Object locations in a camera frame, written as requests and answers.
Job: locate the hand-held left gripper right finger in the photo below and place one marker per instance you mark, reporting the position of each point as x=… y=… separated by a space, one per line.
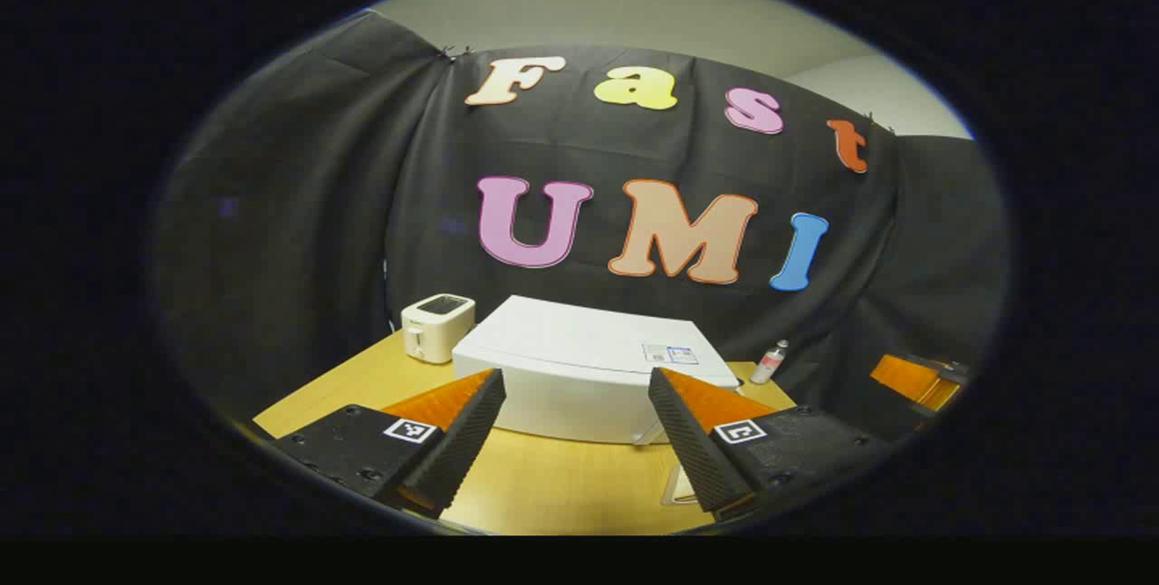
x=693 y=445

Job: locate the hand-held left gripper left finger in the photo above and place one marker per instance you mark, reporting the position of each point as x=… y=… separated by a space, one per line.
x=457 y=440

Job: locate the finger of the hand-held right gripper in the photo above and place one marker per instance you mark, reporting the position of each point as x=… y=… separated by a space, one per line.
x=910 y=377

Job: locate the white microwave oven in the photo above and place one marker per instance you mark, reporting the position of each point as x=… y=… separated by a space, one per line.
x=579 y=340

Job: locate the white rectangular tray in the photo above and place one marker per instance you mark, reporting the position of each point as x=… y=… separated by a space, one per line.
x=677 y=487

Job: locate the white toaster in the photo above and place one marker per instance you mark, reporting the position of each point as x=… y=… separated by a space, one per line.
x=435 y=331

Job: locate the small clear bottle pink label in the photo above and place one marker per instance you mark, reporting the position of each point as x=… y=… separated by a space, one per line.
x=770 y=363

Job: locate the black backdrop cloth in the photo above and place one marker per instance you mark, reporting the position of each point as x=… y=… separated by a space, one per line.
x=290 y=205

